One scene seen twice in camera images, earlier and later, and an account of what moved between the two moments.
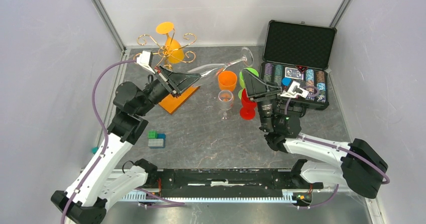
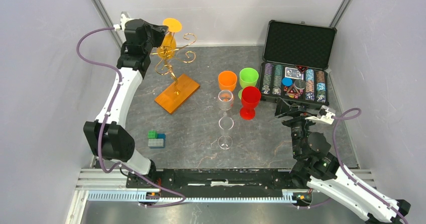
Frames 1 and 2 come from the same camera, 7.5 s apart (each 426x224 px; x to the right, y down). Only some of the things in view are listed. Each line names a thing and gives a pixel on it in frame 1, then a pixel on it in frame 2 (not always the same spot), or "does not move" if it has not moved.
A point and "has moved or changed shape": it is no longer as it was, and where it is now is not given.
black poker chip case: x=302 y=52 does not move
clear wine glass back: x=215 y=69 → x=225 y=141
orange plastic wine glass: x=227 y=81 does not move
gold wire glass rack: x=168 y=50 does not move
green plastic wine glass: x=241 y=80 does not move
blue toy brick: x=162 y=136 does not move
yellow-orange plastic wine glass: x=173 y=47 has moved or changed shape
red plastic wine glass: x=247 y=111 does not move
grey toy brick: x=155 y=142 does not move
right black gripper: x=256 y=88 → x=282 y=108
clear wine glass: x=225 y=99 does not move
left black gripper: x=178 y=82 → x=160 y=31
